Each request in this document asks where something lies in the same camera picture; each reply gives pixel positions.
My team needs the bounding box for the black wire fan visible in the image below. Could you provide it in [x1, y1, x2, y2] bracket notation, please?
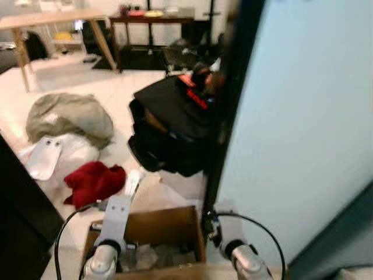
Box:
[163, 41, 202, 74]

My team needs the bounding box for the white flat plastic piece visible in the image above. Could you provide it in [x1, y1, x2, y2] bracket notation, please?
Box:
[26, 137, 63, 180]

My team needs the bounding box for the black chair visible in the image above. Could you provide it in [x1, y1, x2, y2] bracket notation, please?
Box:
[82, 20, 111, 56]
[23, 29, 50, 62]

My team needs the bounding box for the light wooden table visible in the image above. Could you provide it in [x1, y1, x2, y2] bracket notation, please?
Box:
[0, 9, 117, 93]

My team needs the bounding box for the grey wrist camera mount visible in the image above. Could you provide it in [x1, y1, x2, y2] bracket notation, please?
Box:
[99, 195, 132, 246]
[217, 201, 245, 246]

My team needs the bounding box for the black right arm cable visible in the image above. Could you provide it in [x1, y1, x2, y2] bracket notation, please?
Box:
[216, 212, 286, 280]

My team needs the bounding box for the dark wooden table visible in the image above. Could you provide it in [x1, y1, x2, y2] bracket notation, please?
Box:
[109, 15, 196, 71]

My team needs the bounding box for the white plastic bag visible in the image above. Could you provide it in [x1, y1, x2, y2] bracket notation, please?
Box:
[20, 133, 100, 181]

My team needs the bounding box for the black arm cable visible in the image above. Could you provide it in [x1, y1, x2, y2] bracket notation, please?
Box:
[216, 212, 286, 280]
[54, 201, 108, 280]

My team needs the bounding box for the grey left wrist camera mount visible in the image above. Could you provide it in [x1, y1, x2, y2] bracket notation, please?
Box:
[99, 195, 132, 246]

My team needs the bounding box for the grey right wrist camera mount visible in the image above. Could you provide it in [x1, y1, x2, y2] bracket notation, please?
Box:
[217, 201, 245, 246]

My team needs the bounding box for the brown cardboard box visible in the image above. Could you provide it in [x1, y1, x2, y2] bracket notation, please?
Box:
[82, 204, 234, 280]

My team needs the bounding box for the dark red cloth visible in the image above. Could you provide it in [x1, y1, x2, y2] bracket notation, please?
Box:
[63, 162, 127, 209]

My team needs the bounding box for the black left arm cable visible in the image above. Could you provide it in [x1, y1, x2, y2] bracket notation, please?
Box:
[54, 201, 108, 280]

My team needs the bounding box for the black bag with red strap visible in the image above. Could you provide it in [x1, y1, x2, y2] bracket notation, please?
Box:
[128, 73, 225, 177]

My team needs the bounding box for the black door frame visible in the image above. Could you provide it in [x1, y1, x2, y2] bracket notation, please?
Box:
[204, 0, 266, 199]

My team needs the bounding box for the black wardrobe cabinet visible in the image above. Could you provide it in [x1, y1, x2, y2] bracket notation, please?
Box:
[0, 134, 65, 280]

